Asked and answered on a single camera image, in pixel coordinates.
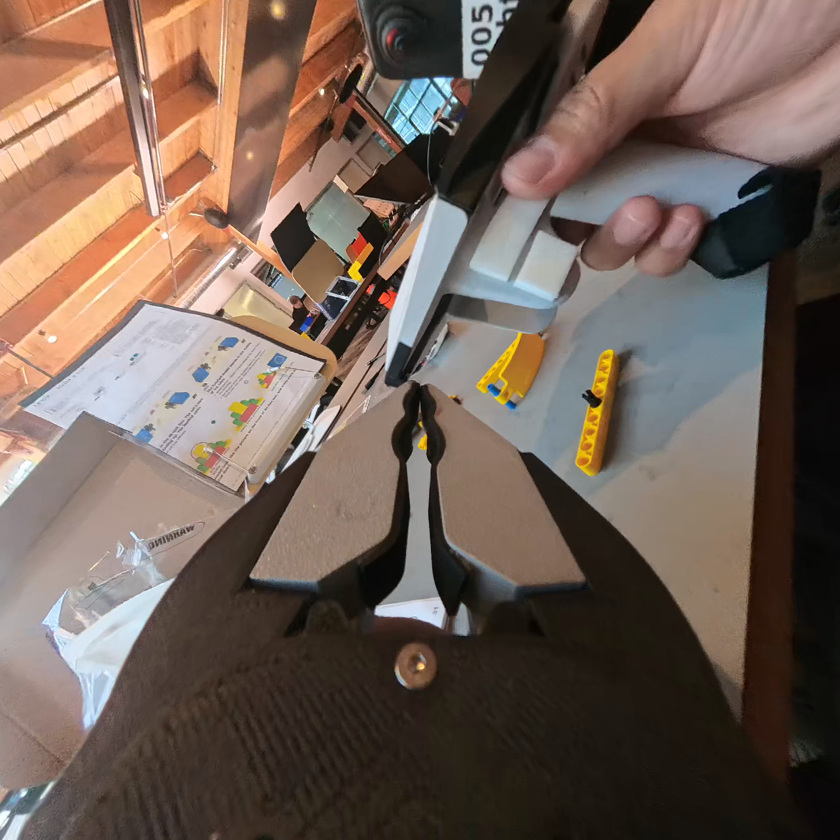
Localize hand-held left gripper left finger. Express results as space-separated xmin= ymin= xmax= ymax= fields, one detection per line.
xmin=248 ymin=382 xmax=421 ymax=618

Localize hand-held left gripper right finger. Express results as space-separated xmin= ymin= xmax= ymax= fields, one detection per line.
xmin=420 ymin=384 xmax=587 ymax=618

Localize grey desk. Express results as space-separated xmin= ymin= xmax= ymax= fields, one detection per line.
xmin=322 ymin=252 xmax=796 ymax=726

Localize clear printed plastic bag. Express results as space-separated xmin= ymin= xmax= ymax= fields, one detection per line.
xmin=41 ymin=520 xmax=206 ymax=657

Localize person's right hand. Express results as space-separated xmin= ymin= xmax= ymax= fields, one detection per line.
xmin=502 ymin=0 xmax=840 ymax=277

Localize white wrapping paper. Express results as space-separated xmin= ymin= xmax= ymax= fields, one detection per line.
xmin=62 ymin=577 xmax=175 ymax=732

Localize large paned window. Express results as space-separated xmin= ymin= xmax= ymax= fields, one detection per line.
xmin=384 ymin=77 xmax=472 ymax=144

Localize long yellow holed beam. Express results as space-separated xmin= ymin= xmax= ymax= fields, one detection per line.
xmin=575 ymin=350 xmax=621 ymax=477
xmin=476 ymin=333 xmax=526 ymax=396

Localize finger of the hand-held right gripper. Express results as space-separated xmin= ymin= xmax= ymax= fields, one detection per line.
xmin=384 ymin=193 xmax=470 ymax=388
xmin=420 ymin=293 xmax=559 ymax=378

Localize blue cardboard kit box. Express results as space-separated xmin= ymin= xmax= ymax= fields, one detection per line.
xmin=0 ymin=411 xmax=249 ymax=788

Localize metal ceiling pipe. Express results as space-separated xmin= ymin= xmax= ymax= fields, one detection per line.
xmin=104 ymin=0 xmax=168 ymax=219

